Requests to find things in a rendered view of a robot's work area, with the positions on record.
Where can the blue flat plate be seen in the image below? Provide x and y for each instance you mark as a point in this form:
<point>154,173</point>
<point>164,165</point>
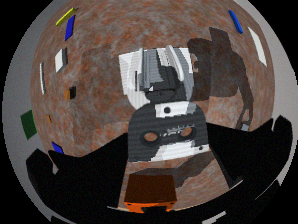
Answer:
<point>57,148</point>

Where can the white rectangular plate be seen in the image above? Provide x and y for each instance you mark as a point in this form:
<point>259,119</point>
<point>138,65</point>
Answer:
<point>258,46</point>

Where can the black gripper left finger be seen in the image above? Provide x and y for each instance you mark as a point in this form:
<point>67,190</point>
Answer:
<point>102,170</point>

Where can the blue flat bar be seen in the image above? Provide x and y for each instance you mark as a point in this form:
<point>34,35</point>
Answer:
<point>69,28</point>
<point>235,21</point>

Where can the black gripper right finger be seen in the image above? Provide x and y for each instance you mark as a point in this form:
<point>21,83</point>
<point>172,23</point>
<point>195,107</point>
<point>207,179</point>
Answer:
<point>234,149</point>

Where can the yellow rectangular bar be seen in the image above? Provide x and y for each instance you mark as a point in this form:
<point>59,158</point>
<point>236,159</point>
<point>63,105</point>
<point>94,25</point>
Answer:
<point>66,16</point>

